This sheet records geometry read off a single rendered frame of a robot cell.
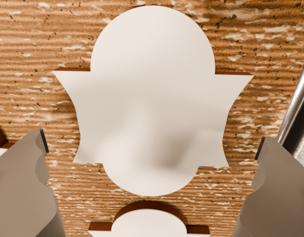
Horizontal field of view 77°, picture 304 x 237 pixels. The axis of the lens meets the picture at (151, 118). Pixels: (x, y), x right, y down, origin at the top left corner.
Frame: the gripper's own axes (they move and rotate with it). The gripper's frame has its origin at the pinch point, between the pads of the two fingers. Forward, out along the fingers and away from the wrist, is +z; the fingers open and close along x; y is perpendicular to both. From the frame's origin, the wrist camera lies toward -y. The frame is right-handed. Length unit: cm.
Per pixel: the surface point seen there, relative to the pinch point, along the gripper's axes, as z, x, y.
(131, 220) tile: 0.1, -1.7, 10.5
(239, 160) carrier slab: 1.2, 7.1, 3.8
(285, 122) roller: 2.9, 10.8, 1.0
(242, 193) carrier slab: 1.1, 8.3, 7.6
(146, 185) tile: 0.2, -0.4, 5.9
